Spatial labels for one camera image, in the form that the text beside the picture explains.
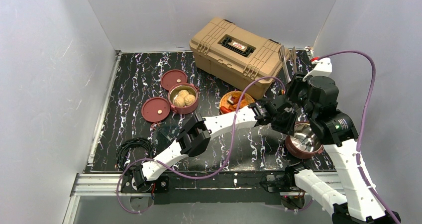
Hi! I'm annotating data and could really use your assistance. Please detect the tan plastic toolbox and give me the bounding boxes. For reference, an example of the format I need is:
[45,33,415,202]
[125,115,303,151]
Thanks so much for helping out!
[189,17,291,99]

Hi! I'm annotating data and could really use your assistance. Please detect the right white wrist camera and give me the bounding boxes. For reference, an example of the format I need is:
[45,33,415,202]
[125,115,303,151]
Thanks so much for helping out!
[303,57,332,82]

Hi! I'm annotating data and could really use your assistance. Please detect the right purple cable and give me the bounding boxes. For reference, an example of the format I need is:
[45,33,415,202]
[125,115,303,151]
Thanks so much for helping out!
[316,50,401,224]

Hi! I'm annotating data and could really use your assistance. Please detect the fried chicken pieces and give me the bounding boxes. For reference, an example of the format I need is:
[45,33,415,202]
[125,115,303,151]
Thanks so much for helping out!
[227,94,254,110]

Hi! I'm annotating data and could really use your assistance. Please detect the red round lid rear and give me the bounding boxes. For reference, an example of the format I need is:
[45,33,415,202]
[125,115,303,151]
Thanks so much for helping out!
[161,69,188,91]

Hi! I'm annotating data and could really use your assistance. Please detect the coiled black cable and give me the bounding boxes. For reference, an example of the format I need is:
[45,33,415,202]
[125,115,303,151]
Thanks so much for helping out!
[115,137,155,171]

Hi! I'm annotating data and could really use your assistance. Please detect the red round lid front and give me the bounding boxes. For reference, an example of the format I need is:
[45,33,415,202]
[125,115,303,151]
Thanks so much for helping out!
[141,97,171,123]

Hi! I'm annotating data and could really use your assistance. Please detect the purple cable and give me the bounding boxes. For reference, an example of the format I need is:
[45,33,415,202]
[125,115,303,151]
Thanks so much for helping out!
[116,76,286,215]
[316,50,401,224]

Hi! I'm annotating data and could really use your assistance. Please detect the dark transparent round lid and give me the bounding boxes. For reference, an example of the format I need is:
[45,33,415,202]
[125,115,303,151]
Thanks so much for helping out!
[152,125,180,154]

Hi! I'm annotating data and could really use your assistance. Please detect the metal food tongs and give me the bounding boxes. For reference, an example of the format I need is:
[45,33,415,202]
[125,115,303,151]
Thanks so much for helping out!
[278,45,297,82]

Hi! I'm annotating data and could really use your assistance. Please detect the red steel lunch bowl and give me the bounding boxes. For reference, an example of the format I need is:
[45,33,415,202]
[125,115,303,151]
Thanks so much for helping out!
[168,83,199,114]
[285,121,324,159]

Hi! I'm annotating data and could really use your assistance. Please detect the steamed bun front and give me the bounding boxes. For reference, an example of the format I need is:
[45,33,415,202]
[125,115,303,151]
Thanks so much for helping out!
[173,96,185,108]

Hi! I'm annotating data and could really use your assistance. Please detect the steamed bun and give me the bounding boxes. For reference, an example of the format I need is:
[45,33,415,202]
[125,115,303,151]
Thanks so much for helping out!
[178,90,190,98]
[184,94,196,107]
[173,96,185,108]

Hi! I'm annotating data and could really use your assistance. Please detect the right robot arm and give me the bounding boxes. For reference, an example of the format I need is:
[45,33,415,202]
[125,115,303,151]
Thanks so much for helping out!
[285,74,401,224]

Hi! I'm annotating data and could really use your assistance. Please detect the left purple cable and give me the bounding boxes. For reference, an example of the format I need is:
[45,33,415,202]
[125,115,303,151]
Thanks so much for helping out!
[116,76,286,215]

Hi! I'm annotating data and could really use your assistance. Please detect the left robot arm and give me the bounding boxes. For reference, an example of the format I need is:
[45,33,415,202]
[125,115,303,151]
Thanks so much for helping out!
[116,96,297,191]

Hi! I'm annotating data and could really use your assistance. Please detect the red round lid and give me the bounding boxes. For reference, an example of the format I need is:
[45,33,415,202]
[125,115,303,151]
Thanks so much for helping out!
[161,69,188,91]
[141,97,171,123]

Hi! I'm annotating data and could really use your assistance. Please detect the red sausage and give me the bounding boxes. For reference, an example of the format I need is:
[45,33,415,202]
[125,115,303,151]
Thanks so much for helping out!
[219,106,235,114]

